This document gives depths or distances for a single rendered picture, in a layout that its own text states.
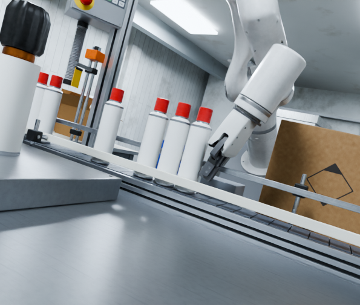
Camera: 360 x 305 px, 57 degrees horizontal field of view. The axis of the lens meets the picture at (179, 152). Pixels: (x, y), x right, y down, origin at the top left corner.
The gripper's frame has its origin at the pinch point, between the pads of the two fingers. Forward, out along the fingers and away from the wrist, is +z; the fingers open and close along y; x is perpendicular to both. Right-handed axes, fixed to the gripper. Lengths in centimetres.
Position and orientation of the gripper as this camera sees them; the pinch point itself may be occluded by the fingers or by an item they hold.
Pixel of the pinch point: (209, 170)
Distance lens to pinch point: 78.1
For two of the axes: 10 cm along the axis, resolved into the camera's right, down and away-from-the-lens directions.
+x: 7.3, 5.7, -3.8
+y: -4.2, -0.7, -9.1
